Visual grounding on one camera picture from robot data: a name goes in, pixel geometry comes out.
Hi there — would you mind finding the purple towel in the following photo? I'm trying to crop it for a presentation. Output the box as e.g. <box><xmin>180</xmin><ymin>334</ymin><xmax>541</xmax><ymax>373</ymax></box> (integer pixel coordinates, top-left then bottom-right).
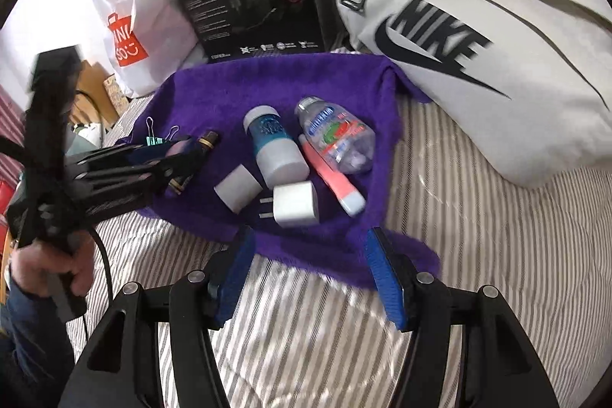
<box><xmin>115</xmin><ymin>51</ymin><xmax>441</xmax><ymax>292</ymax></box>

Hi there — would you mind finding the red striped cloth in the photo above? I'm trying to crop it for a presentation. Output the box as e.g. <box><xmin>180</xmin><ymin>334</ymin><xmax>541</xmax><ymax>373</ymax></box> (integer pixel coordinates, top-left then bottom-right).
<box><xmin>0</xmin><ymin>85</ymin><xmax>30</xmax><ymax>218</ymax></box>

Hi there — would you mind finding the clear plastic bottle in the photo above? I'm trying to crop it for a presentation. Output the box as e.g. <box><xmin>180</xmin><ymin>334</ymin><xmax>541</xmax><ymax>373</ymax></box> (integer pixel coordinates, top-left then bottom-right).
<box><xmin>295</xmin><ymin>96</ymin><xmax>376</xmax><ymax>174</ymax></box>

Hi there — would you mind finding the dark gold cosmetic tube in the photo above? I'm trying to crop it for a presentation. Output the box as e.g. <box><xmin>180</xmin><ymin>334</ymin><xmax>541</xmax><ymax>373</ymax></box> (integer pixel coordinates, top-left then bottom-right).
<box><xmin>167</xmin><ymin>130</ymin><xmax>221</xmax><ymax>195</ymax></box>

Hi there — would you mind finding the black cable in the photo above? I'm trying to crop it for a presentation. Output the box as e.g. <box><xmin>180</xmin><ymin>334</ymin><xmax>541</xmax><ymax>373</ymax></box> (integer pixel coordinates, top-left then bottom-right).
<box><xmin>81</xmin><ymin>230</ymin><xmax>114</xmax><ymax>342</ymax></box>

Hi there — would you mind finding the pink white electric pen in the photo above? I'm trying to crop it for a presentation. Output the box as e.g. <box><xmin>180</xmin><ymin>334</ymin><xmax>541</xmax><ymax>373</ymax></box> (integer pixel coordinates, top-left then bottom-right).
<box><xmin>299</xmin><ymin>133</ymin><xmax>367</xmax><ymax>218</ymax></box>

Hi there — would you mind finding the wooden furniture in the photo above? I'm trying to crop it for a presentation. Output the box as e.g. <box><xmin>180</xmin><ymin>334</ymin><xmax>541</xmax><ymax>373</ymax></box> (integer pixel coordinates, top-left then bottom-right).
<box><xmin>72</xmin><ymin>60</ymin><xmax>120</xmax><ymax>127</ymax></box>

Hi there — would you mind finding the beige bag with black logo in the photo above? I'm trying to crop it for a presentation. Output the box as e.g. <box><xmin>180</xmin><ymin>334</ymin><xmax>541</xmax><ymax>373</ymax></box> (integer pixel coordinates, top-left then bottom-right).
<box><xmin>319</xmin><ymin>0</ymin><xmax>612</xmax><ymax>190</ymax></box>

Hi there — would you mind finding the person's left hand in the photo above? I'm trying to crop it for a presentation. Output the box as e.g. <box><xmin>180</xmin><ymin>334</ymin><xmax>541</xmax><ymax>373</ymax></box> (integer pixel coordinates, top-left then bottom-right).
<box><xmin>8</xmin><ymin>236</ymin><xmax>96</xmax><ymax>295</ymax></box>

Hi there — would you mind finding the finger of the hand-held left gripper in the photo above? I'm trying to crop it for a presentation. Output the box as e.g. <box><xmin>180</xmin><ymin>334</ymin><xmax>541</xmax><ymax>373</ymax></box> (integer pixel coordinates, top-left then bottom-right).
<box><xmin>69</xmin><ymin>139</ymin><xmax>194</xmax><ymax>176</ymax></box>
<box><xmin>86</xmin><ymin>152</ymin><xmax>204</xmax><ymax>212</ymax></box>

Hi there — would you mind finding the white blue canister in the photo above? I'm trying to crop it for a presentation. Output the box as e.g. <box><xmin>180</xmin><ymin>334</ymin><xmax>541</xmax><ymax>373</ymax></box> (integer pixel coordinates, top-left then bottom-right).
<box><xmin>242</xmin><ymin>104</ymin><xmax>311</xmax><ymax>189</ymax></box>

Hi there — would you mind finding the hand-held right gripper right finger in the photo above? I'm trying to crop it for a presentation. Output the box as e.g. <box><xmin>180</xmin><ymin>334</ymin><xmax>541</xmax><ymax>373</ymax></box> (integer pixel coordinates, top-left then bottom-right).
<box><xmin>364</xmin><ymin>227</ymin><xmax>560</xmax><ymax>408</ymax></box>

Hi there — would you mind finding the white tape roll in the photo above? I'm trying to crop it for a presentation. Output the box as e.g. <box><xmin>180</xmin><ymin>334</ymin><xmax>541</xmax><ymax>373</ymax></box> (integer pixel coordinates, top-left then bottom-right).
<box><xmin>213</xmin><ymin>164</ymin><xmax>264</xmax><ymax>214</ymax></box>

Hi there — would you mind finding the patterned cardboard box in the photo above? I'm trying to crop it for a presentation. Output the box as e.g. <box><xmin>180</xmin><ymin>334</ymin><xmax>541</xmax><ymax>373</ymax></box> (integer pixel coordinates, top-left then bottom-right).
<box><xmin>103</xmin><ymin>73</ymin><xmax>131</xmax><ymax>123</ymax></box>

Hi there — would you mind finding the white charger plug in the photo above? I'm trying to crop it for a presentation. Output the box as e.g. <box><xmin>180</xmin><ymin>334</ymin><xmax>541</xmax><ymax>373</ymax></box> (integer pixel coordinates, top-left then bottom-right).
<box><xmin>258</xmin><ymin>181</ymin><xmax>320</xmax><ymax>228</ymax></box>

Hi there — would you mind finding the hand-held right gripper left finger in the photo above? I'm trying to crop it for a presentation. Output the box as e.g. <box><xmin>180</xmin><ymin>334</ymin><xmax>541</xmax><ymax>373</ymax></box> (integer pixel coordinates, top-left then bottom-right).
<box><xmin>57</xmin><ymin>225</ymin><xmax>255</xmax><ymax>408</ymax></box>

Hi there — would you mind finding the grey green cup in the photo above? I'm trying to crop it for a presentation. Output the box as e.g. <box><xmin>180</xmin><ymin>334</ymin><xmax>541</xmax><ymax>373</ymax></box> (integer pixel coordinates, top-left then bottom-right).
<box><xmin>72</xmin><ymin>122</ymin><xmax>104</xmax><ymax>151</ymax></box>

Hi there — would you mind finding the striped bedspread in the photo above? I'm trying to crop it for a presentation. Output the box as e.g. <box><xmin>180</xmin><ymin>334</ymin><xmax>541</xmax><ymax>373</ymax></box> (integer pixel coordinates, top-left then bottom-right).
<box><xmin>67</xmin><ymin>93</ymin><xmax>612</xmax><ymax>408</ymax></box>

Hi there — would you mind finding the person's left forearm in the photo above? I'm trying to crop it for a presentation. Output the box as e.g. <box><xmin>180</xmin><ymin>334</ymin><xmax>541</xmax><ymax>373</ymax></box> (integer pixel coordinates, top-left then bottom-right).
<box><xmin>0</xmin><ymin>278</ymin><xmax>90</xmax><ymax>408</ymax></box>

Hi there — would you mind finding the green binder clip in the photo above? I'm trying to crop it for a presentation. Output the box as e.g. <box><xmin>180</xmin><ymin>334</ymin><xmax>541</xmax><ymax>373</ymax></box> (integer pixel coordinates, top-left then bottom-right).
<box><xmin>143</xmin><ymin>117</ymin><xmax>166</xmax><ymax>146</ymax></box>

